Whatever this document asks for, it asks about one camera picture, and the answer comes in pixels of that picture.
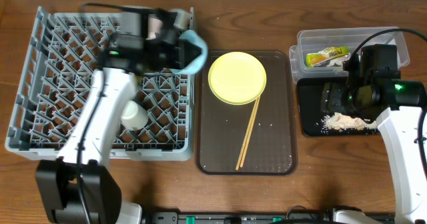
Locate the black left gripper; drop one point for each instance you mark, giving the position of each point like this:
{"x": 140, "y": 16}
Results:
{"x": 183, "y": 54}

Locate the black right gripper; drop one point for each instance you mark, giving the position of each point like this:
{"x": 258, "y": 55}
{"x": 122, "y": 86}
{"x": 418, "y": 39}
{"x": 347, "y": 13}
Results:
{"x": 329, "y": 97}

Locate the light blue bowl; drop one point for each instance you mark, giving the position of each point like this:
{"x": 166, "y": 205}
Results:
{"x": 196, "y": 64}

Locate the pink bowl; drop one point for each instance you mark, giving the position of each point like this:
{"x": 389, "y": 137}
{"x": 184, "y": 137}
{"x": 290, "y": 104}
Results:
{"x": 154, "y": 28}

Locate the white wrapper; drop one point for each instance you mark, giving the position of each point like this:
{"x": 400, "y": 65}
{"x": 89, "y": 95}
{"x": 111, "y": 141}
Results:
{"x": 337, "y": 62}

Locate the rice and peanut scraps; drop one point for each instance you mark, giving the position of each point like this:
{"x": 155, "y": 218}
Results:
{"x": 340, "y": 122}

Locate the orange green snack wrapper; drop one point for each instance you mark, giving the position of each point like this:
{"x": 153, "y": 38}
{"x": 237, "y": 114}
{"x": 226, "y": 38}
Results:
{"x": 321, "y": 58}

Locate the yellow round plate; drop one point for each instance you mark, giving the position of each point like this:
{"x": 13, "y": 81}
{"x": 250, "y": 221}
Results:
{"x": 237, "y": 78}

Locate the translucent white cup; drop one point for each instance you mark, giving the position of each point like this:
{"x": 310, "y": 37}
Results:
{"x": 134, "y": 117}

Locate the wooden chopstick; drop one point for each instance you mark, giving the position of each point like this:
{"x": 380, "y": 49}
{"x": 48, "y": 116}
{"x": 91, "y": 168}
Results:
{"x": 249, "y": 140}
{"x": 245, "y": 144}

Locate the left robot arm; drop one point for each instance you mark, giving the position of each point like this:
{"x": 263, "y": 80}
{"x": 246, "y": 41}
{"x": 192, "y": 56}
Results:
{"x": 77, "y": 187}

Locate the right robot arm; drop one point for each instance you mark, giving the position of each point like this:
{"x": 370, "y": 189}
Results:
{"x": 401, "y": 122}

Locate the black waste tray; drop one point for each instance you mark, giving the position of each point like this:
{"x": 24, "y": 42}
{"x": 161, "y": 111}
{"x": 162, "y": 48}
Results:
{"x": 313, "y": 121}

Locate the grey plastic dishwasher rack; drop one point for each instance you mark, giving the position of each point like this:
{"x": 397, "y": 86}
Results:
{"x": 55, "y": 83}

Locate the clear plastic bin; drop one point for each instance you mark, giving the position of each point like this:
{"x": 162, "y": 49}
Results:
{"x": 314, "y": 40}

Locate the brown serving tray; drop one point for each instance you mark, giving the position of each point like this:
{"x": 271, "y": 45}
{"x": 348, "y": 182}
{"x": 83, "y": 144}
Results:
{"x": 222, "y": 127}

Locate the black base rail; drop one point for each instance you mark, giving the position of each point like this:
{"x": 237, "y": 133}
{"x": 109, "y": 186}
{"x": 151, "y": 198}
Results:
{"x": 243, "y": 218}

